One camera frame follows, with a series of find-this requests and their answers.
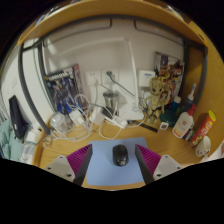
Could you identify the black ruler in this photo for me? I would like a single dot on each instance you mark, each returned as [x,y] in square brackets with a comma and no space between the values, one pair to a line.
[150,127]

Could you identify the black bag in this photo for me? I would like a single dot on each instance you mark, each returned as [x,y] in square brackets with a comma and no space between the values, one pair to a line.
[16,116]

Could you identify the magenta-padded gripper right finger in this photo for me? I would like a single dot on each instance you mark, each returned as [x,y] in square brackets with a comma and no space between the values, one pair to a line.
[155,165]

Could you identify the stainless steel cup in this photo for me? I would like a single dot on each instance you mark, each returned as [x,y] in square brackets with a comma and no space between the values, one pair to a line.
[110,100]

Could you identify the white wall-mounted box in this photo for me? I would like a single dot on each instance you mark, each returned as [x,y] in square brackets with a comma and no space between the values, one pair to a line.
[146,78]

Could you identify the white mug with face print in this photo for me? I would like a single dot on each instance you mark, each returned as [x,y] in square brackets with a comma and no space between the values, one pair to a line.
[202,146]

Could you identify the wooden overhead shelf unit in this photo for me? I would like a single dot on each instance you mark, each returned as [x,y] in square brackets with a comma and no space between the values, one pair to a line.
[100,10]

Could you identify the light blue mouse pad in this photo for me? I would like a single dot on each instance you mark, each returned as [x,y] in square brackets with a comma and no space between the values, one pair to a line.
[103,166]

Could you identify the white red-pump lotion bottle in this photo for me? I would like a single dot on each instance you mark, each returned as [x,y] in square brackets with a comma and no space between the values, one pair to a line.
[182,125]

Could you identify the small white charger block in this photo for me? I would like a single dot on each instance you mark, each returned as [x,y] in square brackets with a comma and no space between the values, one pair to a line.
[75,117]

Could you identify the white desk lamp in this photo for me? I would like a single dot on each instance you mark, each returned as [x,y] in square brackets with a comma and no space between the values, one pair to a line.
[133,113]

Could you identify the white wall socket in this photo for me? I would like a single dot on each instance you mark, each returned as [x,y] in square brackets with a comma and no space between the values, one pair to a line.
[92,77]
[115,78]

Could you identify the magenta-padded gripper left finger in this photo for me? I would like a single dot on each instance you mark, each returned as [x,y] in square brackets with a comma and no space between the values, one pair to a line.
[73,165]

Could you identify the dark green round container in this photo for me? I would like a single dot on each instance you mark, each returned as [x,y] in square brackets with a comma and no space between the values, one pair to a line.
[167,118]

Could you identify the white tissue pack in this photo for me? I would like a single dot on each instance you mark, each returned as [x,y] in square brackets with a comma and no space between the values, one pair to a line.
[216,151]

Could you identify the brown tree creature figurine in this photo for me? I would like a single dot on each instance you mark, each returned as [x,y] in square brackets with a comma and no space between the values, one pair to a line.
[156,96]

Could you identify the blue robot model kit box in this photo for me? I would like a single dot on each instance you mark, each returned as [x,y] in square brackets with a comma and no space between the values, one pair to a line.
[63,90]

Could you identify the teal cloth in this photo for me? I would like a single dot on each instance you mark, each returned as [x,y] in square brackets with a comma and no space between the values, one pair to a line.
[10,143]

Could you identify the colourful figure box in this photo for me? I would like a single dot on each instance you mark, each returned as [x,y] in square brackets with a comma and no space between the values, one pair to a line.
[170,66]

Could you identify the white power strip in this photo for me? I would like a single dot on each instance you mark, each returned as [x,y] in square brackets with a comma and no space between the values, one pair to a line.
[116,122]

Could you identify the black power adapter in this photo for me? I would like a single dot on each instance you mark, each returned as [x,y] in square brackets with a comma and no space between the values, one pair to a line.
[107,113]

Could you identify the red yellow snack tube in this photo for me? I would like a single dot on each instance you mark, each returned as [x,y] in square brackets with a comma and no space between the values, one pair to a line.
[202,129]

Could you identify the clear plastic cup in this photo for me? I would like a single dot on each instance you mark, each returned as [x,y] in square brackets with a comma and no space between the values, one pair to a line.
[58,122]

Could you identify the small white cube clock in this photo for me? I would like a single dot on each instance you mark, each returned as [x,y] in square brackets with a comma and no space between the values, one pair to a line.
[164,125]

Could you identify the black computer mouse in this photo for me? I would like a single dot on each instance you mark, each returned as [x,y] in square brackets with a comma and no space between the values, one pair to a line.
[120,155]

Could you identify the small blue red box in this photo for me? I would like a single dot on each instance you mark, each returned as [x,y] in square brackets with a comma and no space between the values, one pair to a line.
[189,134]

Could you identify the large white charger block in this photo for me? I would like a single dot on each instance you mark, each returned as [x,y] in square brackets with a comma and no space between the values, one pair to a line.
[96,115]

